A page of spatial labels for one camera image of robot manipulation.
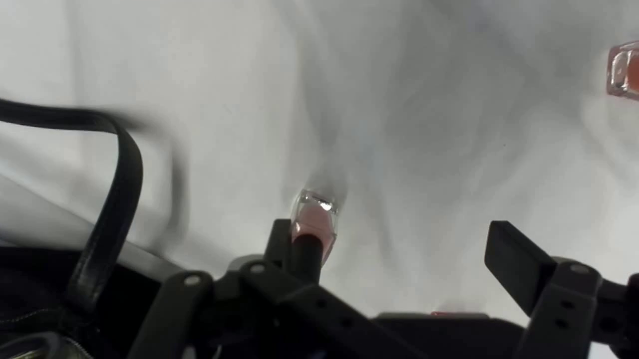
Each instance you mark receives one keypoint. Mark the pale pink nail polish bottle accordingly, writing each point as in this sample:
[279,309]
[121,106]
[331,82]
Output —
[313,222]

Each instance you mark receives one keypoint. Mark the orange nail polish bottle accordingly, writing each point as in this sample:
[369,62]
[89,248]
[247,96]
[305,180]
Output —
[625,70]

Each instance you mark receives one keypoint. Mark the white tablecloth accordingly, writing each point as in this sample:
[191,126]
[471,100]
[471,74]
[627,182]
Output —
[431,132]

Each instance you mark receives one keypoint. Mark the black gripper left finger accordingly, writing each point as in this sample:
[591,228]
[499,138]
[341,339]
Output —
[265,311]

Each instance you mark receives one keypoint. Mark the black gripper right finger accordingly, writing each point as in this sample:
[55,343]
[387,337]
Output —
[565,305]

